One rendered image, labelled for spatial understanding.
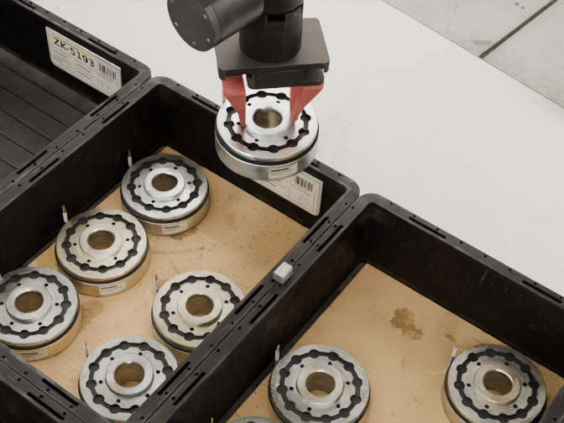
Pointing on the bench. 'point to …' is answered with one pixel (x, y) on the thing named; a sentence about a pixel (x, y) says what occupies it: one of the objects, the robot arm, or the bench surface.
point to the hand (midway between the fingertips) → (267, 114)
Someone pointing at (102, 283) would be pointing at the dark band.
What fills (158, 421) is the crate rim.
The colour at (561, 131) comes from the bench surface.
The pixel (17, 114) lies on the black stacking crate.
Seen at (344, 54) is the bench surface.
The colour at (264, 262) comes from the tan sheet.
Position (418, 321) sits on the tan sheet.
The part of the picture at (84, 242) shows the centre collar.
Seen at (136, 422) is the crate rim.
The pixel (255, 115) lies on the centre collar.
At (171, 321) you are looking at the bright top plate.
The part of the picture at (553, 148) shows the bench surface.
